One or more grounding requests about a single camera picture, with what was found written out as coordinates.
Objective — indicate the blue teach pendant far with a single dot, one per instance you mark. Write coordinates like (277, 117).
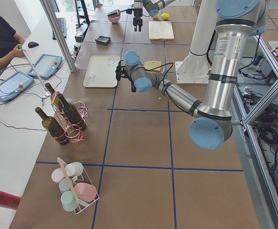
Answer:
(47, 65)

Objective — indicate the pink bowl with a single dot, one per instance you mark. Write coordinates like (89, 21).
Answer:
(114, 20)

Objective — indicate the metal scoop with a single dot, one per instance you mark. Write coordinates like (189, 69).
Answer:
(115, 13)

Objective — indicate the grey folded cloth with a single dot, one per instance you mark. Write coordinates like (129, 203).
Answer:
(103, 40)

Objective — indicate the black box device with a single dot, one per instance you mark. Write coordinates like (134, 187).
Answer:
(81, 32)

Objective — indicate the blue teach pendant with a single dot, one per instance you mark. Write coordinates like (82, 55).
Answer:
(47, 65)
(14, 85)

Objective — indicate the dark green wine bottle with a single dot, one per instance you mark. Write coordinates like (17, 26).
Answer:
(53, 127)

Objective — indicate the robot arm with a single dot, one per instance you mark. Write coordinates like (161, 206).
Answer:
(235, 21)
(152, 9)

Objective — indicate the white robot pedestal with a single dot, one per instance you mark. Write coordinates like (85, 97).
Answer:
(194, 68)

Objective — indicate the white wire cup rack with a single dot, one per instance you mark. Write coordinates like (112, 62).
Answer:
(82, 205)

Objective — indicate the blue teach pendant near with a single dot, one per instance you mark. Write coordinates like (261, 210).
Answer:
(14, 85)

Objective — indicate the yellow lemon right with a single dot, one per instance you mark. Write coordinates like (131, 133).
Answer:
(165, 16)

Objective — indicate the wooden cutting board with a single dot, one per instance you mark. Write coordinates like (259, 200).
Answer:
(161, 30)

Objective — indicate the cream bear tray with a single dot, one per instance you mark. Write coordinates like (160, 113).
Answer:
(101, 72)

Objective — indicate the black computer mouse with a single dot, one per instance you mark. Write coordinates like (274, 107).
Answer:
(33, 44)

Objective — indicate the aluminium frame post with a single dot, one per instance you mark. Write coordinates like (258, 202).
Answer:
(49, 11)

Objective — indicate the light pink cup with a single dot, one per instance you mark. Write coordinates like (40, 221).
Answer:
(57, 175)

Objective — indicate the copper wire bottle rack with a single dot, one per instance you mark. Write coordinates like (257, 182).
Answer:
(72, 131)

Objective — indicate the white round plate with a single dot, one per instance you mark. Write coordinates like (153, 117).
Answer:
(162, 69)

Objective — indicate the long metal rod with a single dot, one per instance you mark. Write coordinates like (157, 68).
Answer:
(47, 93)

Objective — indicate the mint green cup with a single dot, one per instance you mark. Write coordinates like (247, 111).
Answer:
(68, 201)

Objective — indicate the grey cup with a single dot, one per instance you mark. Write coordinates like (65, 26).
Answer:
(64, 186)

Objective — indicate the bread slice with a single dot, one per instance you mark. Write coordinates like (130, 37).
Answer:
(154, 66)

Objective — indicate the person in black shirt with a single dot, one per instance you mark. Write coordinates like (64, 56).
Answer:
(9, 41)

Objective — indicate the white cup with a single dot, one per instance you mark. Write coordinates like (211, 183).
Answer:
(74, 169)

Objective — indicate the black keyboard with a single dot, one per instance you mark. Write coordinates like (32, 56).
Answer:
(62, 26)

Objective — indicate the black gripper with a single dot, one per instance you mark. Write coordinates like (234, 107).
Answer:
(133, 88)
(137, 15)

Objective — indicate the red cylinder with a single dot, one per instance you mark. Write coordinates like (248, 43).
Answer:
(9, 201)

